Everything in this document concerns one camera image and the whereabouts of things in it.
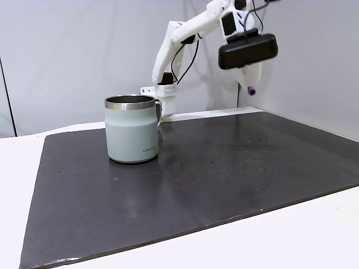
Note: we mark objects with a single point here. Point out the purple ribbed pen grip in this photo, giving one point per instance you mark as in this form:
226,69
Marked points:
251,91

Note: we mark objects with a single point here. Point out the black table mat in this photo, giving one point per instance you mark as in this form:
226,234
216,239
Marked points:
196,182

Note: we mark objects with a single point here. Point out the pale green steel-rimmed mug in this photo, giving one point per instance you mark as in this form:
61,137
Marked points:
130,131

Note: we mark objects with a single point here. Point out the black oval camera box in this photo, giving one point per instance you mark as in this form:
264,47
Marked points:
248,53

